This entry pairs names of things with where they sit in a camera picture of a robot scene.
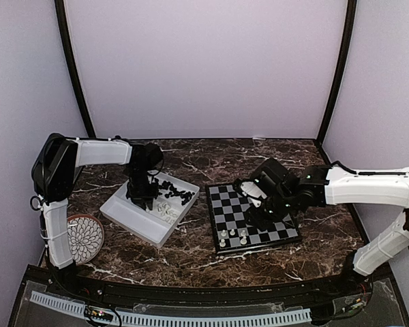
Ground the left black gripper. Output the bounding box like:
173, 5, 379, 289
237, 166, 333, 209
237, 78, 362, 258
126, 165, 160, 209

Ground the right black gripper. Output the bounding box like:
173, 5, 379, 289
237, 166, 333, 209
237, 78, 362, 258
244, 191, 296, 232

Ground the white plastic divided tray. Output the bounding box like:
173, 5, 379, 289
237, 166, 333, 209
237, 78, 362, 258
100, 172, 200, 248

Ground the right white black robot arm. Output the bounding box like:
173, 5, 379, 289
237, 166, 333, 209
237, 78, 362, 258
234, 158, 409, 296

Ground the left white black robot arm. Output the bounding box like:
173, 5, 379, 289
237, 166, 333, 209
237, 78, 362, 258
31, 133, 164, 270

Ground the pile of white chess pieces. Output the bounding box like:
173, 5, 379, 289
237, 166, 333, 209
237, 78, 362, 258
157, 202, 179, 225

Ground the pile of black chess pieces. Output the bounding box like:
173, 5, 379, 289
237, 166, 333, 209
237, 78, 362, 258
155, 178, 195, 206

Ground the black white chessboard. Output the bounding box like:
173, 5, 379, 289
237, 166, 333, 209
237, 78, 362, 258
205, 183, 302, 255

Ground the floral patterned ceramic plate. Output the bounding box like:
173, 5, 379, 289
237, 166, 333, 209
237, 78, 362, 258
67, 214, 104, 266

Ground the white slotted cable duct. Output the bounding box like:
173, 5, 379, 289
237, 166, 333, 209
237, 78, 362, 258
29, 291, 312, 326

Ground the black front rail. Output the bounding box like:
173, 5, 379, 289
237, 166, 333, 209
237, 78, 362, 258
20, 264, 393, 309

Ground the left black frame post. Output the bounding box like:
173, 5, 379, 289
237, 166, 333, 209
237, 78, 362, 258
54, 0, 96, 138

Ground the black frame post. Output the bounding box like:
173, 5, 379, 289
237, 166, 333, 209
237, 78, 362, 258
54, 0, 96, 138
316, 0, 357, 146

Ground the right black frame post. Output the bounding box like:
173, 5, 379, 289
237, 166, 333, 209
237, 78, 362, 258
316, 0, 357, 146

